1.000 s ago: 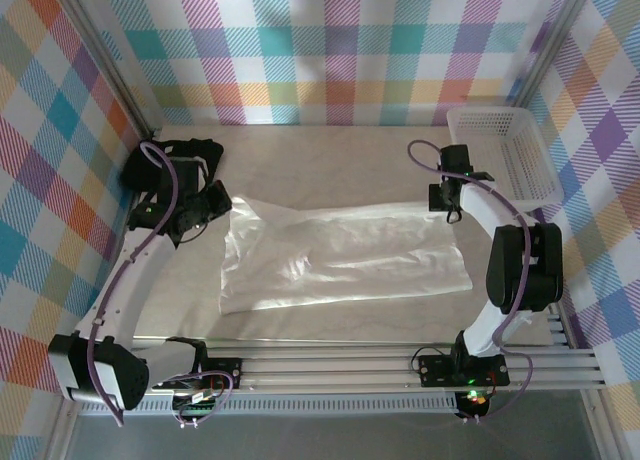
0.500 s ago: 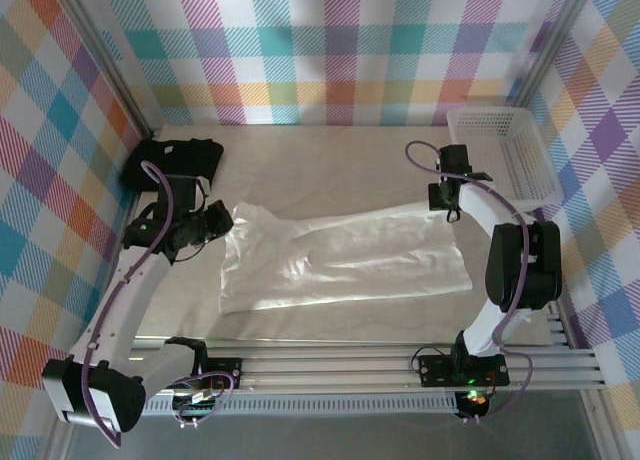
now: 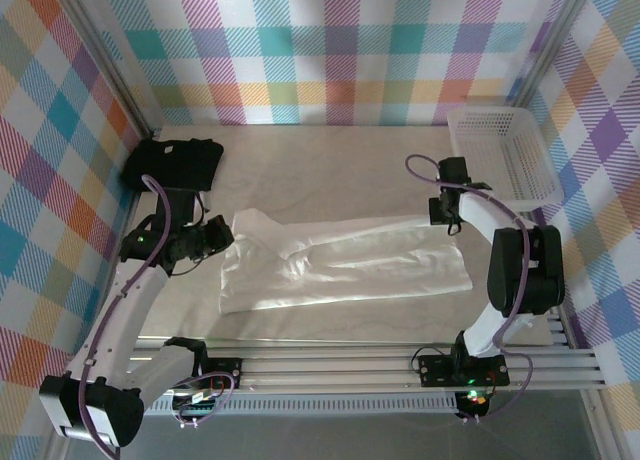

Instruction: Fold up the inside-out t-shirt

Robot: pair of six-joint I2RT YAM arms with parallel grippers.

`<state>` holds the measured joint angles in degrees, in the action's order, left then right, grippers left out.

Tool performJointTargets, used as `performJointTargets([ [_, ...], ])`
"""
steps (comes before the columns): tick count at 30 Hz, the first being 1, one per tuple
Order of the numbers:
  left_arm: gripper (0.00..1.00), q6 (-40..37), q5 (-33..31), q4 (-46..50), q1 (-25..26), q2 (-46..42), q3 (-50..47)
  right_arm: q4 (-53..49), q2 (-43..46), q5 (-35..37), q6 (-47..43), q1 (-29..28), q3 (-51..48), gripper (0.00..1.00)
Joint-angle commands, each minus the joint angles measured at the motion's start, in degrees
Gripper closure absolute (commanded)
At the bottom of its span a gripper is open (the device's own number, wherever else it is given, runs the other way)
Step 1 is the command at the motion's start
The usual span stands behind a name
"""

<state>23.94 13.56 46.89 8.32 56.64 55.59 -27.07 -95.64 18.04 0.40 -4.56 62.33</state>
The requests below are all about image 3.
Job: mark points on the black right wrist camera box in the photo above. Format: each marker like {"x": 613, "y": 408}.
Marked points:
{"x": 454, "y": 170}

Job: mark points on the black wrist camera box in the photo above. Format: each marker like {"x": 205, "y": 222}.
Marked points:
{"x": 176, "y": 205}
{"x": 454, "y": 170}

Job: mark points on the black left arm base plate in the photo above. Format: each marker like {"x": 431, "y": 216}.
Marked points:
{"x": 225, "y": 370}

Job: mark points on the black folded t-shirt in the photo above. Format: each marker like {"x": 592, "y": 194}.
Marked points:
{"x": 175, "y": 165}

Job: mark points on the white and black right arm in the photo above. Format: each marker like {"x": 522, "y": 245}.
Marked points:
{"x": 530, "y": 270}

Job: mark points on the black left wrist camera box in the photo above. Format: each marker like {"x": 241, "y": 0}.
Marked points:
{"x": 176, "y": 205}

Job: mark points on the white perforated plastic basket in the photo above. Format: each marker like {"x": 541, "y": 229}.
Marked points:
{"x": 500, "y": 150}

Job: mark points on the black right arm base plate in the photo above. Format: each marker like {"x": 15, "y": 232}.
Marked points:
{"x": 440, "y": 370}

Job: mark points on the green circuit board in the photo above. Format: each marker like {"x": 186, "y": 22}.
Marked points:
{"x": 197, "y": 405}

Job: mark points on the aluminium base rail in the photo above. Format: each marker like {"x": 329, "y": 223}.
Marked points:
{"x": 325, "y": 370}

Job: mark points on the black controller with lit LED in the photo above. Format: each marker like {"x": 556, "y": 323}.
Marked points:
{"x": 475, "y": 402}

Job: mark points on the aluminium frame post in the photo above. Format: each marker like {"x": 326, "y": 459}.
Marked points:
{"x": 545, "y": 45}
{"x": 110, "y": 65}

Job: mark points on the white t-shirt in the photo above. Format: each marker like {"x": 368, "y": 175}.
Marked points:
{"x": 350, "y": 265}

